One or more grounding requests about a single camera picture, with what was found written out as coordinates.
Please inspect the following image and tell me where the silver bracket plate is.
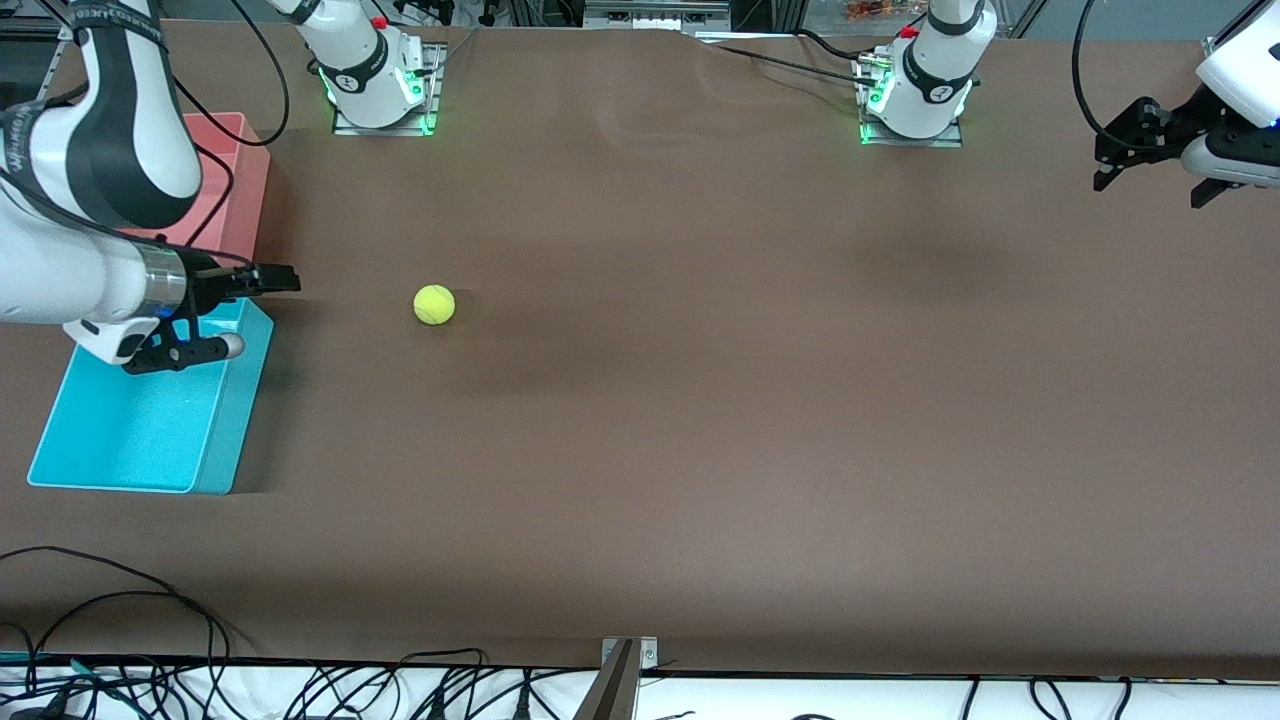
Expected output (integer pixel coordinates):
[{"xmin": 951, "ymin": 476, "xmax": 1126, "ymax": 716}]
[{"xmin": 600, "ymin": 637, "xmax": 659, "ymax": 671}]

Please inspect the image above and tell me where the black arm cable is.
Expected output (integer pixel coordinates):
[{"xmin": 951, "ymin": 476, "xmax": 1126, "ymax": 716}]
[
  {"xmin": 1071, "ymin": 0, "xmax": 1151, "ymax": 156},
  {"xmin": 185, "ymin": 140, "xmax": 263, "ymax": 276},
  {"xmin": 160, "ymin": 0, "xmax": 291, "ymax": 148}
]

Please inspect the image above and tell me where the brown table cover sheet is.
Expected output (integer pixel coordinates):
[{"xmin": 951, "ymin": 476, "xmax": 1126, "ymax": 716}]
[{"xmin": 0, "ymin": 20, "xmax": 1280, "ymax": 681}]

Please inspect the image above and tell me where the thin black base cable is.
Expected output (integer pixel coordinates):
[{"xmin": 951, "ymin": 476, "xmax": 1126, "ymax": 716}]
[{"xmin": 715, "ymin": 42, "xmax": 881, "ymax": 91}]

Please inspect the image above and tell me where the black loose cable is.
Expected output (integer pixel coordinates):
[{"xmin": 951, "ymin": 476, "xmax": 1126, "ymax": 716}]
[
  {"xmin": 25, "ymin": 590, "xmax": 216, "ymax": 666},
  {"xmin": 0, "ymin": 546, "xmax": 233, "ymax": 666}
]

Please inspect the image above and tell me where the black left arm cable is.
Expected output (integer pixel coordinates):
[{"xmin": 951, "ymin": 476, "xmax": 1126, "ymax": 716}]
[{"xmin": 1071, "ymin": 0, "xmax": 1151, "ymax": 156}]

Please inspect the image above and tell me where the pink plastic bin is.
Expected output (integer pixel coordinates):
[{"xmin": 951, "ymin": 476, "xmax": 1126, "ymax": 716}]
[{"xmin": 120, "ymin": 112, "xmax": 271, "ymax": 301}]

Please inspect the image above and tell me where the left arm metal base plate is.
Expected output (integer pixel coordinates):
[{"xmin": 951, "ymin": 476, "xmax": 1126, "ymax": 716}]
[{"xmin": 858, "ymin": 55, "xmax": 966, "ymax": 149}]

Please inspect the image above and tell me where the aluminium frame profile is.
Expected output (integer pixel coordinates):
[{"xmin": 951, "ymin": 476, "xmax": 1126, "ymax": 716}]
[{"xmin": 1205, "ymin": 0, "xmax": 1280, "ymax": 67}]

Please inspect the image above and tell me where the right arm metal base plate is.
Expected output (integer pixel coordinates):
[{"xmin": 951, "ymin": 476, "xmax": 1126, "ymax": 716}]
[{"xmin": 332, "ymin": 45, "xmax": 443, "ymax": 136}]

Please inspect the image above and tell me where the blue plastic bin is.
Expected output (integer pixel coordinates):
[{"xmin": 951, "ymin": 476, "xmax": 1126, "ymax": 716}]
[{"xmin": 27, "ymin": 295, "xmax": 274, "ymax": 495}]

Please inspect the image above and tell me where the grey metal device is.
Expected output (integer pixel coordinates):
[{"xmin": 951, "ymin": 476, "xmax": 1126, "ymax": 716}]
[{"xmin": 582, "ymin": 0, "xmax": 731, "ymax": 31}]

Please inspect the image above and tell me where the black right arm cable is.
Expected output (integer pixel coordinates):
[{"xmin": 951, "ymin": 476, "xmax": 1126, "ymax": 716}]
[
  {"xmin": 160, "ymin": 0, "xmax": 291, "ymax": 148},
  {"xmin": 185, "ymin": 140, "xmax": 263, "ymax": 276}
]

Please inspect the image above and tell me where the teal cable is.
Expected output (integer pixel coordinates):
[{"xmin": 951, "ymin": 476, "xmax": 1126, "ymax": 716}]
[{"xmin": 0, "ymin": 650, "xmax": 131, "ymax": 686}]

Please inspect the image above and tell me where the yellow tennis ball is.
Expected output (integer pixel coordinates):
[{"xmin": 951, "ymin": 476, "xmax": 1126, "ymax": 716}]
[{"xmin": 413, "ymin": 285, "xmax": 457, "ymax": 327}]

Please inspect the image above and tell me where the grey metal bar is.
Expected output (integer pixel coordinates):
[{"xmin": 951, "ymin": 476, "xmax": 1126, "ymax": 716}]
[{"xmin": 572, "ymin": 640, "xmax": 641, "ymax": 720}]

